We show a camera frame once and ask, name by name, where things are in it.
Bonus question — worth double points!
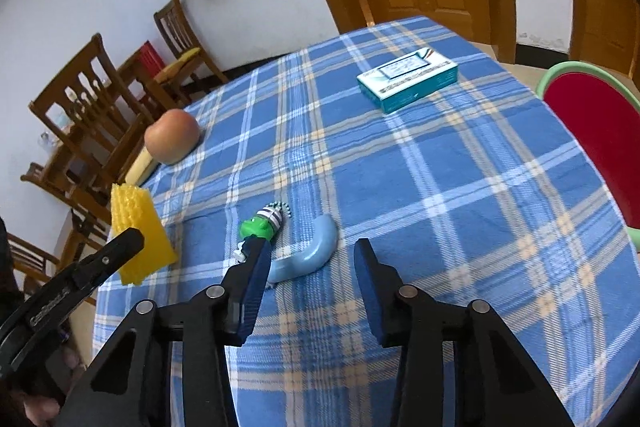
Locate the yellow ridged plastic sheet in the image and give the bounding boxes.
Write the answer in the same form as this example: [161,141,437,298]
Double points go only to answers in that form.
[110,183,180,286]

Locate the blue plaid tablecloth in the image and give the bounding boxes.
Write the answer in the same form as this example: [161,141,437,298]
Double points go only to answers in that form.
[92,16,640,427]

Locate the light blue curved handle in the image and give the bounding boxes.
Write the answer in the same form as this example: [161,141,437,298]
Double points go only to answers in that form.
[266,214,338,285]

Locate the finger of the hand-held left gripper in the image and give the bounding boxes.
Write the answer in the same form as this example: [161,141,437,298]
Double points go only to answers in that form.
[54,227,146,305]

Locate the watermelon shaped stool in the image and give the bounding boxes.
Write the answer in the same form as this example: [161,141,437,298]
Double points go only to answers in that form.
[536,61,640,253]

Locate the teal and white box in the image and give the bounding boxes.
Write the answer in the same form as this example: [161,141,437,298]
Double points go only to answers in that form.
[356,48,460,115]

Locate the large wooden slatted chair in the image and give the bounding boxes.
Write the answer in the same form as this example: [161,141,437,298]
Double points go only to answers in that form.
[27,33,151,208]

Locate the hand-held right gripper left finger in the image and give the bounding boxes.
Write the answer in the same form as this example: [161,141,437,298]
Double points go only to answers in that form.
[57,238,273,427]

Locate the yellow seat cushion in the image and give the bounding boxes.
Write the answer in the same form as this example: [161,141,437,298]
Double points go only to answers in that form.
[152,47,202,82]

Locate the wooden chair with cushion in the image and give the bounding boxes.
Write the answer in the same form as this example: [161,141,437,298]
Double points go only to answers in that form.
[152,0,230,95]

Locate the wooden chair with red item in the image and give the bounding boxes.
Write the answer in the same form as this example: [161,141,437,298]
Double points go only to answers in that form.
[116,41,173,118]

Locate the apple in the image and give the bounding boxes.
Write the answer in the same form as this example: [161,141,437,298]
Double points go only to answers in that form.
[145,109,201,166]

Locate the red flat item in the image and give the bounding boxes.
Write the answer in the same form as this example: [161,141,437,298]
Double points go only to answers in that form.
[139,41,166,75]

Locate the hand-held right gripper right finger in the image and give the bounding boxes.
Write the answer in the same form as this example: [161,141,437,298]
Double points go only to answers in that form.
[353,237,576,427]

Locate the green striped toy figure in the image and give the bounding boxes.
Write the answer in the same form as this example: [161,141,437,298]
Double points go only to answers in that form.
[235,202,296,264]

